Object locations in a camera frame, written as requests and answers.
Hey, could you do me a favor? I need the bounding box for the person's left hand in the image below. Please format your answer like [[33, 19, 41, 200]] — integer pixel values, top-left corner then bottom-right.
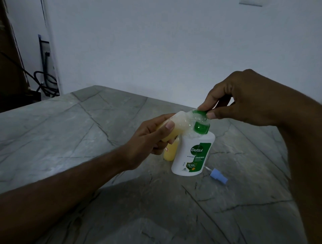
[[120, 113, 176, 171]]

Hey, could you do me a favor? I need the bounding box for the person's right hand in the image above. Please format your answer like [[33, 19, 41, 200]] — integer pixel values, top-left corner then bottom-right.
[[197, 69, 297, 127]]

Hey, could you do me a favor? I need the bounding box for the small clear bottle red label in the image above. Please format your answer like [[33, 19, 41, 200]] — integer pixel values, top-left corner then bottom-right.
[[163, 137, 180, 161]]

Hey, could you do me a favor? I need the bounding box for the small clear bottle blue cap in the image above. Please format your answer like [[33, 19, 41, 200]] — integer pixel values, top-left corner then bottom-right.
[[156, 110, 199, 142]]

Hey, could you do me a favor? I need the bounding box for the white green hand sanitizer bottle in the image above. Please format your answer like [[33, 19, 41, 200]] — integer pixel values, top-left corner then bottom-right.
[[171, 109, 216, 176]]

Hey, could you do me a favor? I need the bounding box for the small blue spray cap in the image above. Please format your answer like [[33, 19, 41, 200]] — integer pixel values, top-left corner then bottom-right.
[[205, 166, 229, 185]]

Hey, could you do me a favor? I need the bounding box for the person's right forearm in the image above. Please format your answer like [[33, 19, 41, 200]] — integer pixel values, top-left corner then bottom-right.
[[276, 91, 322, 244]]

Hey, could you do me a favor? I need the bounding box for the person's left forearm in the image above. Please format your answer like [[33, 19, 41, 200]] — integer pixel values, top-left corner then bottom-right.
[[0, 150, 132, 244]]

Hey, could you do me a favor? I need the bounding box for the dark box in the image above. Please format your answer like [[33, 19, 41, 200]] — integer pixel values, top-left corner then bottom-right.
[[26, 90, 42, 102]]

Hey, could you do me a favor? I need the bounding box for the brown wooden door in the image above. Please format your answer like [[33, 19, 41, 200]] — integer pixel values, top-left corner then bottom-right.
[[0, 0, 30, 111]]

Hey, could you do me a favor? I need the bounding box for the white wall switch plate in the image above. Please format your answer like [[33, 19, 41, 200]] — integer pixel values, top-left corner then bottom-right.
[[239, 0, 263, 7]]

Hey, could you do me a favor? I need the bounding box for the black coiled hose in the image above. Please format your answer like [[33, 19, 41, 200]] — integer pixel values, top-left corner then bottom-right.
[[33, 71, 60, 98]]

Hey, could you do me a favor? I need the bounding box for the thin black cable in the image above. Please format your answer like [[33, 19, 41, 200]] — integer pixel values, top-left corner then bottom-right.
[[0, 51, 42, 88]]

